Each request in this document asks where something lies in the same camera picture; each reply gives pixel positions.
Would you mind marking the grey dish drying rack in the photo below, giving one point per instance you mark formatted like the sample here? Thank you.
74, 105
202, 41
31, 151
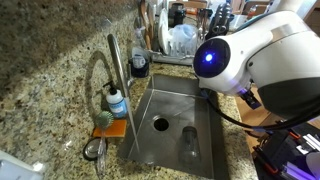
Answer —
182, 43

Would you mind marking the green dish brush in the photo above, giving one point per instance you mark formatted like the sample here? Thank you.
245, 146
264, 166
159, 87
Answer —
103, 121

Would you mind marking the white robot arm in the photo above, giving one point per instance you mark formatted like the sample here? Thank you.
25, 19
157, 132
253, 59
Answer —
276, 51

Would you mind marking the orange sponge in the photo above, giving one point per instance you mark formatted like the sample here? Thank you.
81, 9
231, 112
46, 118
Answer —
116, 130

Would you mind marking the dark blue cup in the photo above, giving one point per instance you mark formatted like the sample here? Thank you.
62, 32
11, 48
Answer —
139, 67

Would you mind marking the white blue soap bottle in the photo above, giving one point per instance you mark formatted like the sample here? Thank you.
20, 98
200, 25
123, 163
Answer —
116, 101

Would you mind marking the clear glass in sink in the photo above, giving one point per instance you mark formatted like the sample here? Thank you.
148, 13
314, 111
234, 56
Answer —
190, 151

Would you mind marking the curved steel faucet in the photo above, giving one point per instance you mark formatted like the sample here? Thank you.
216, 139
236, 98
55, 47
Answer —
123, 72

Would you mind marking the stainless steel sink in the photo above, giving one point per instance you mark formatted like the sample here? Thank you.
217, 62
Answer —
167, 106

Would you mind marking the black knife block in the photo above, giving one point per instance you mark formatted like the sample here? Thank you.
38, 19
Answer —
219, 24

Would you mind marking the white plate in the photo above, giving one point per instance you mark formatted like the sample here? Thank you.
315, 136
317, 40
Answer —
163, 31

